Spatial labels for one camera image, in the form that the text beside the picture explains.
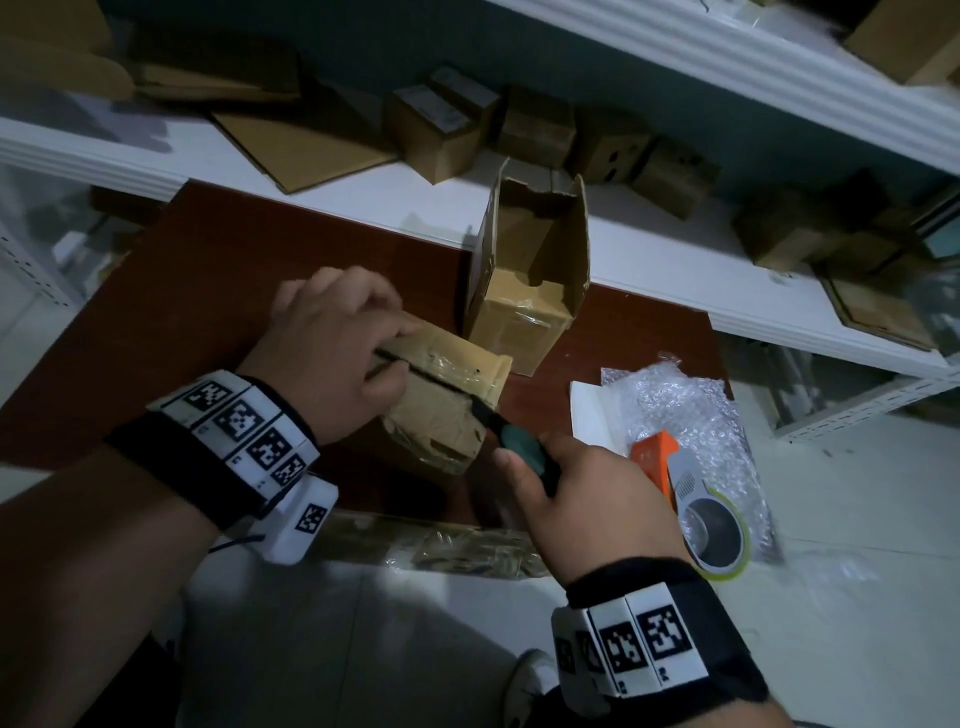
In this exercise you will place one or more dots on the person's left hand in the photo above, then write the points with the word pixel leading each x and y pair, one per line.
pixel 330 352

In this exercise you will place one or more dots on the person's right hand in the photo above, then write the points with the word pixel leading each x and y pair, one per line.
pixel 600 517

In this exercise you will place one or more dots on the white paper sheet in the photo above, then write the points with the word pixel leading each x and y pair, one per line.
pixel 592 420

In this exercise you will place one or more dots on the green utility knife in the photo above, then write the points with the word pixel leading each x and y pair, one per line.
pixel 525 446

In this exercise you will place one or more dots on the taped cardboard box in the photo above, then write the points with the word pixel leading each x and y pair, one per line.
pixel 435 420

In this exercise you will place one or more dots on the person's left forearm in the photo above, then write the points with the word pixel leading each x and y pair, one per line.
pixel 75 570

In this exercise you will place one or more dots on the person's right forearm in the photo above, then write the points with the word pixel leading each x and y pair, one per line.
pixel 772 716

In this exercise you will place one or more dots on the person's right shoe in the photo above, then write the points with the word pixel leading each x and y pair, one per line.
pixel 525 690

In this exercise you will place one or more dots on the flat cardboard sheet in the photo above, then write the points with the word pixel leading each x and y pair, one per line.
pixel 300 150

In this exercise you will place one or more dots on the small white-labelled cardboard box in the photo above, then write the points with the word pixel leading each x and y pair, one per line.
pixel 469 94
pixel 427 146

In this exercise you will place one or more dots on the cardboard box under shelf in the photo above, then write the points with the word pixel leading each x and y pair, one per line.
pixel 127 206

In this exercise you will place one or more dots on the folded flat cardboard box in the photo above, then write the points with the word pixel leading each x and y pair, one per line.
pixel 217 75

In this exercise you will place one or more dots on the medium cardboard box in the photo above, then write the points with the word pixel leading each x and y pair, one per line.
pixel 780 232

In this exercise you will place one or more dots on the small cardboard box dark holes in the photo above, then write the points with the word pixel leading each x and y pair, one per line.
pixel 607 154

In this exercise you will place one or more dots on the flat cardboard stack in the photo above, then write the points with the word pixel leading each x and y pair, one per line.
pixel 877 311

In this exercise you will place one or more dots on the large flat cardboard box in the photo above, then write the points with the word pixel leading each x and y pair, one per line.
pixel 52 45

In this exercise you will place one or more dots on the big open-flap cardboard box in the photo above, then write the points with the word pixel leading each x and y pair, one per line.
pixel 900 37

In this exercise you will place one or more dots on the orange tape dispenser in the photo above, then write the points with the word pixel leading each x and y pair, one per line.
pixel 652 454

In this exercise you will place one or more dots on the left black marker wristband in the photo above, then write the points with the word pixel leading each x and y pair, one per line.
pixel 240 420

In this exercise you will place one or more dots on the black marker wristband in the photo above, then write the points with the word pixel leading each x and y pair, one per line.
pixel 240 420
pixel 652 637

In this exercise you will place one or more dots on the right black marker wristband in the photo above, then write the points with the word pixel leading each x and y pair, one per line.
pixel 652 637

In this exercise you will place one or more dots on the clear bubble wrap sheet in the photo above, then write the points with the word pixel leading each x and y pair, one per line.
pixel 690 405

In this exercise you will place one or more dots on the white metal shelf unit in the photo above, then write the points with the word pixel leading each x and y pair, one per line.
pixel 660 251

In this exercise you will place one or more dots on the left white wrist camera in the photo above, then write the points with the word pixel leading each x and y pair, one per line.
pixel 300 525

